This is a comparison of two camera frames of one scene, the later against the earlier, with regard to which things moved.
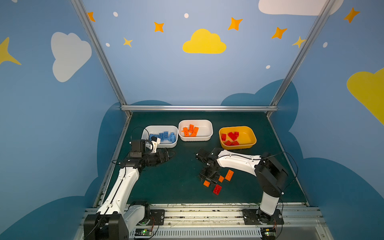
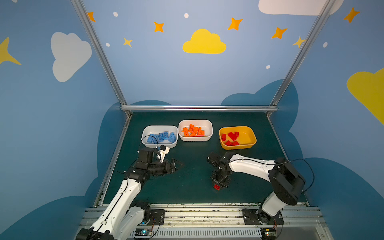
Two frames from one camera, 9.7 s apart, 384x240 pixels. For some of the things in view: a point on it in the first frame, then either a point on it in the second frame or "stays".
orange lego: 185,130 stays
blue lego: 172,137 stays
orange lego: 206,183 -> 200,133
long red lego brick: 233,136 stays
